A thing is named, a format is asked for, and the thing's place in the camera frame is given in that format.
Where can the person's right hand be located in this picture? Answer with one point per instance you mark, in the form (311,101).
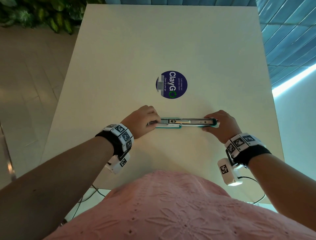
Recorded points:
(223,123)

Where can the person's left hand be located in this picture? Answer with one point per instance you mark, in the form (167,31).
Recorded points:
(138,121)

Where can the teal and white stapler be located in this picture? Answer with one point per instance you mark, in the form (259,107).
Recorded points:
(187,122)

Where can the person's left forearm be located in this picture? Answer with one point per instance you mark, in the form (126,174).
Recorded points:
(54,185)

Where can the person's right forearm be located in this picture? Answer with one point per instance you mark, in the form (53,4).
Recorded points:
(286,185)

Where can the black marker wristband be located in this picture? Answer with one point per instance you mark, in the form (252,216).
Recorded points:
(118,138)
(247,148)

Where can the round blue sticker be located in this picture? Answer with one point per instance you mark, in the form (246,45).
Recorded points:
(171,84)

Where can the white light strip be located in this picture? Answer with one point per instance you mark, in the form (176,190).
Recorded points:
(293,80)

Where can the pink knitted shirt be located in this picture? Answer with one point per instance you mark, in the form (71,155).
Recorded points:
(182,210)

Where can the green leafy plant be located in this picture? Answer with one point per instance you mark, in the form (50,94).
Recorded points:
(37,14)

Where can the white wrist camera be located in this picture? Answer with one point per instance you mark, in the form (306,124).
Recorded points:
(229,173)
(118,164)

